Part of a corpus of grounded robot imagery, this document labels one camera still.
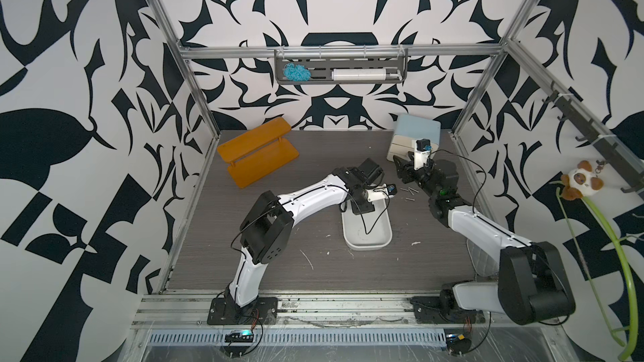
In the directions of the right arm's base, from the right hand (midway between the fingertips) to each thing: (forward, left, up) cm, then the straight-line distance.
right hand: (399, 150), depth 85 cm
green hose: (-50, -36, -1) cm, 61 cm away
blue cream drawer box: (+19, -10, -9) cm, 24 cm away
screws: (-15, -1, -1) cm, 15 cm away
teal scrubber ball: (+26, +34, +13) cm, 45 cm away
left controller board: (-49, +50, -24) cm, 74 cm away
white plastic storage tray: (-28, +13, +1) cm, 31 cm away
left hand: (-9, +12, -12) cm, 19 cm away
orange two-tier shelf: (+15, +53, -18) cm, 58 cm away
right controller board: (-50, -12, -24) cm, 57 cm away
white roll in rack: (+24, +11, +13) cm, 29 cm away
